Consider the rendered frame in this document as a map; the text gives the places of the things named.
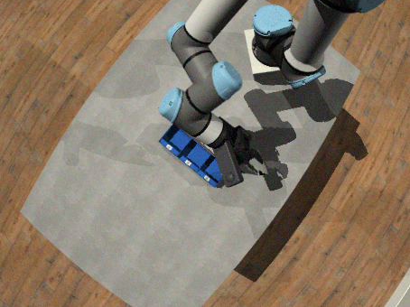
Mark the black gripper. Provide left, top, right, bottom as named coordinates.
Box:
left=206, top=117, right=267, bottom=176

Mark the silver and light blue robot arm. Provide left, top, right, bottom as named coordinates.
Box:
left=159, top=0, right=385, bottom=188

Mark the blue rack of bins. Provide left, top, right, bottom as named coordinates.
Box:
left=158, top=124, right=222, bottom=188

